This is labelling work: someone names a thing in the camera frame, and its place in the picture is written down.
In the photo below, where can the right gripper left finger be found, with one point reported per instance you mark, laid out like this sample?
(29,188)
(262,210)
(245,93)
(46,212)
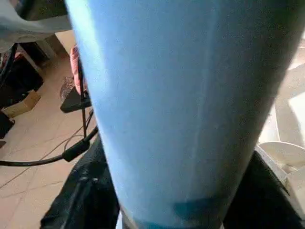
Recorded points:
(81,200)

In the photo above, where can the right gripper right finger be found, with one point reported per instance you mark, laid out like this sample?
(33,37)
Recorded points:
(267,205)

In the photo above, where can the white plastic table top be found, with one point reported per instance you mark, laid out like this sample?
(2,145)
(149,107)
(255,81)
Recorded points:
(290,119)

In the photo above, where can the white plastic table leg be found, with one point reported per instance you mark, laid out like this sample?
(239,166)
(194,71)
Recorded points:
(181,105)

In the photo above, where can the black tripod stand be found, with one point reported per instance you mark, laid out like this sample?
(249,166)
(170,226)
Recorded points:
(78,100)

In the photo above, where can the brown cardboard piece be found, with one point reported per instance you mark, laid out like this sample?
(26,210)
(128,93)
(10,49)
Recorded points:
(21,106)

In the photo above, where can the pink red object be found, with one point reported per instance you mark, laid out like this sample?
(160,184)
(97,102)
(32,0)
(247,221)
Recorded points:
(75,67)

